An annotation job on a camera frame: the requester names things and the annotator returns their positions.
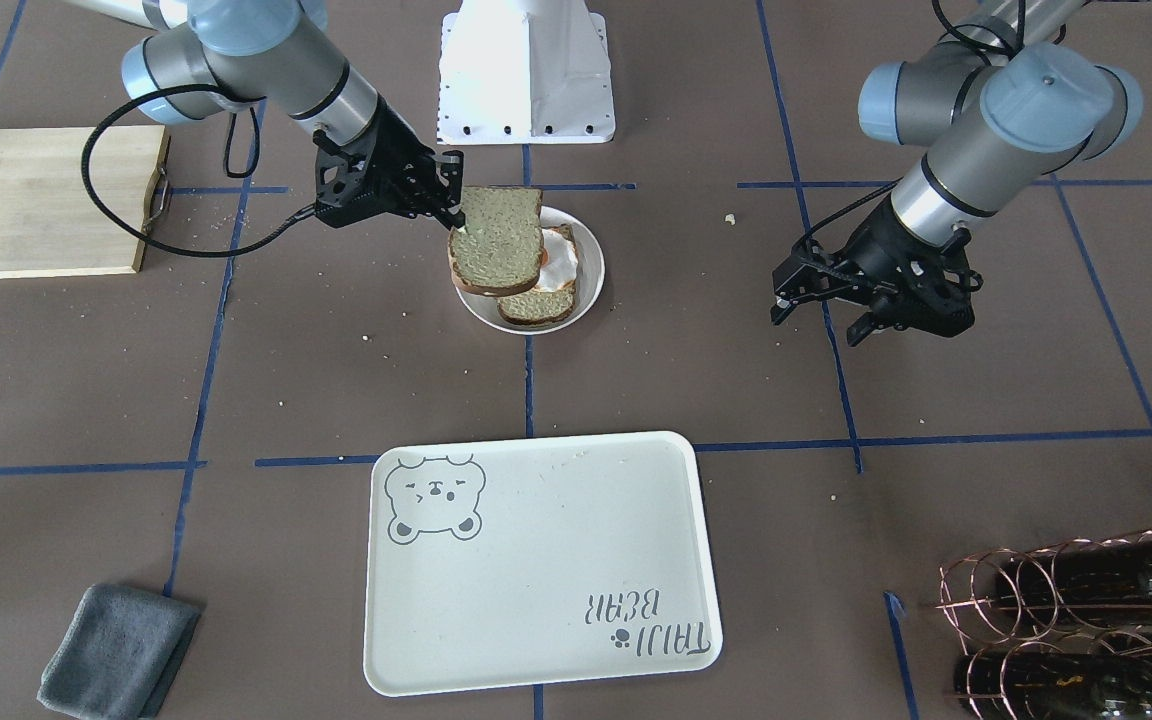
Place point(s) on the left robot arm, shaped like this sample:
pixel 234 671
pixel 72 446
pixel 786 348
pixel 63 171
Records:
pixel 996 104

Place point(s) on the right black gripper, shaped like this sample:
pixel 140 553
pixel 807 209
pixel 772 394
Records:
pixel 395 138

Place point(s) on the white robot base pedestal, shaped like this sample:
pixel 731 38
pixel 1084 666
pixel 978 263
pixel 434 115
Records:
pixel 524 72

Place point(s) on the fried egg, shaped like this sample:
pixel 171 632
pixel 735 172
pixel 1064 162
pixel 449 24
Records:
pixel 559 268

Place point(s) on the bread slice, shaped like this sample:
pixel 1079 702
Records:
pixel 537 307
pixel 498 251

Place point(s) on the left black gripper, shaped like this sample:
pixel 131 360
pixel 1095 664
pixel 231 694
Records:
pixel 874 251

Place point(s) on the grey folded cloth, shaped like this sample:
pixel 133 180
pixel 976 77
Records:
pixel 120 656

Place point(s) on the wooden cutting board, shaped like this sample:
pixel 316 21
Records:
pixel 48 224

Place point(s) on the white round plate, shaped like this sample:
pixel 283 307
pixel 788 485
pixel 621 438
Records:
pixel 589 281

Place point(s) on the copper wire bottle rack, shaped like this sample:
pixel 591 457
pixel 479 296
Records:
pixel 1061 632

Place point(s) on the dark green wine bottle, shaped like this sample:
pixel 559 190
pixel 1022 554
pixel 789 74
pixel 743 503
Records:
pixel 1104 586

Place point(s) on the bread slice on plate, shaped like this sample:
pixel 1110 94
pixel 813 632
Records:
pixel 537 307

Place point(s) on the cream bear tray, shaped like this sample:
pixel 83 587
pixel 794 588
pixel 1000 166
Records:
pixel 537 561

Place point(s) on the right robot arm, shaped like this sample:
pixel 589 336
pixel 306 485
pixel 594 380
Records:
pixel 211 56

